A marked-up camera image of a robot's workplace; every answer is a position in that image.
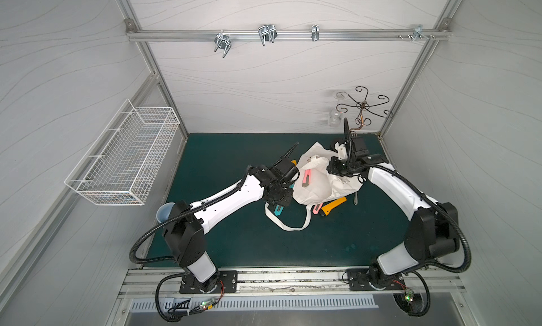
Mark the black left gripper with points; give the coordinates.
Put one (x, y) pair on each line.
(284, 186)

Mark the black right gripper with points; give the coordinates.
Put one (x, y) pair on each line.
(341, 166)

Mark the pink art knife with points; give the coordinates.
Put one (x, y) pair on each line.
(307, 176)

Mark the white printed tote bag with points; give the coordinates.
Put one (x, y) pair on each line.
(324, 187)

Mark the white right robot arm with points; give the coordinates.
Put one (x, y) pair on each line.
(433, 237)

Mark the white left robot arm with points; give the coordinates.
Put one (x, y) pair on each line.
(186, 227)

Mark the pink utility knife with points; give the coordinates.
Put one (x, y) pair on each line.
(317, 208)

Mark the dark metal jewelry stand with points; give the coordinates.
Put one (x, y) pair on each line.
(346, 102)

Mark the small glass jar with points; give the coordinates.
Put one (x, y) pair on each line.
(334, 118)

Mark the light blue plastic cup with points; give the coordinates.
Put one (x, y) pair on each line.
(164, 212)

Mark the metal U-bolt hook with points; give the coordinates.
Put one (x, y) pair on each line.
(267, 33)

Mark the metal clamp hook left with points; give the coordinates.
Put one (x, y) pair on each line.
(222, 42)

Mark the metal clamp hook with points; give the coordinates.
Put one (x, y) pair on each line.
(222, 42)
(417, 35)

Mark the metal clamp hook right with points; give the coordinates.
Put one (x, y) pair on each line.
(417, 35)

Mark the black cooling fan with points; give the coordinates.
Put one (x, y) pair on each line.
(410, 303)

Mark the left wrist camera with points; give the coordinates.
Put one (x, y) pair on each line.
(284, 169)

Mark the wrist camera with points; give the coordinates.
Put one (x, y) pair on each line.
(349, 147)
(284, 169)

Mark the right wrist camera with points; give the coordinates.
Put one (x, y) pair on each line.
(349, 147)

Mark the white vented cable duct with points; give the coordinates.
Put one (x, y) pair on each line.
(261, 303)

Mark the small metal ring hook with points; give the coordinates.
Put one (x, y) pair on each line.
(315, 33)

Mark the white wire basket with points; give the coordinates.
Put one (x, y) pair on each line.
(121, 166)

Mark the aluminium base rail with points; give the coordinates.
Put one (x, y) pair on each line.
(282, 281)

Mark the aluminium top rail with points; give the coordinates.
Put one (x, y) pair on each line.
(283, 35)

